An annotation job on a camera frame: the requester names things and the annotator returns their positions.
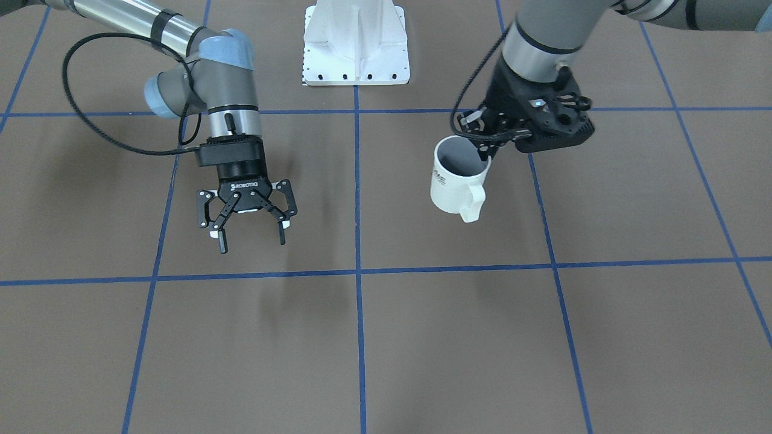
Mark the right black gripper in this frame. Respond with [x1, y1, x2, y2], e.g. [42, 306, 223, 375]
[195, 135, 298, 254]

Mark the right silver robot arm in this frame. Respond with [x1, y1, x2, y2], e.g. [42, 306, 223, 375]
[2, 1, 298, 254]

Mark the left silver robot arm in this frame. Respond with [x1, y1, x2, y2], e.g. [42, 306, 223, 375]
[451, 1, 770, 160]

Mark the white ceramic mug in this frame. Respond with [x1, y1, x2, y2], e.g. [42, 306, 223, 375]
[430, 135, 493, 223]

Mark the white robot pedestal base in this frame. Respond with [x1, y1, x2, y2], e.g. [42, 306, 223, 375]
[302, 1, 411, 86]

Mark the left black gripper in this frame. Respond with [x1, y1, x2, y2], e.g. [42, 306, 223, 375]
[472, 60, 562, 160]

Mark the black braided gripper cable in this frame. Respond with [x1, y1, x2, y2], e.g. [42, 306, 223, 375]
[449, 30, 531, 145]

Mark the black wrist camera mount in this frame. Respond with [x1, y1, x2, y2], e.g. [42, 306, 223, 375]
[515, 65, 595, 153]

